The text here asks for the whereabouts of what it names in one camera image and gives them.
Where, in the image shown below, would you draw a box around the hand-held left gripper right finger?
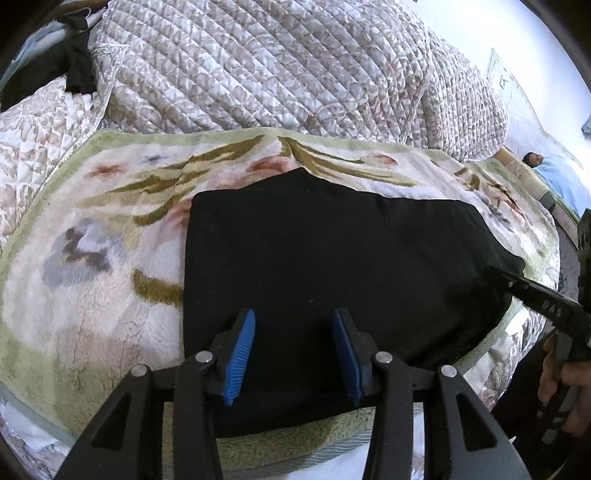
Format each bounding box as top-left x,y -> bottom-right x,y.
331,308 -> 534,480

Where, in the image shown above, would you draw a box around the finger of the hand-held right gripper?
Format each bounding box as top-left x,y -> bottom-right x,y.
480,265 -> 543,312

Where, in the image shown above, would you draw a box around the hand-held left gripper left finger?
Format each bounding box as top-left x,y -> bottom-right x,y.
53,308 -> 257,480

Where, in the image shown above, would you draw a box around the black pants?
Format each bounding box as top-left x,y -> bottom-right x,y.
182,167 -> 527,439

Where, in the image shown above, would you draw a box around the person's right hand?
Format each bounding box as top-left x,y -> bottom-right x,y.
538,332 -> 591,437

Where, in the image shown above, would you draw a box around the floral fleece blanket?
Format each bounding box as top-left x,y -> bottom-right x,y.
0,128 -> 561,462

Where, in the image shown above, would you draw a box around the floral quilted bedspread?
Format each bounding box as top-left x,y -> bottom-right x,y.
0,0 -> 555,480

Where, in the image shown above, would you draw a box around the dark garment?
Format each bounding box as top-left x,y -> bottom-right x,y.
0,28 -> 99,108

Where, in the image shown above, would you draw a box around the wooden bed frame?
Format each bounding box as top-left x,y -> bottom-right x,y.
496,148 -> 555,205

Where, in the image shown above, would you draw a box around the white wall frame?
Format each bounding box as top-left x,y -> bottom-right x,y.
487,46 -> 527,108

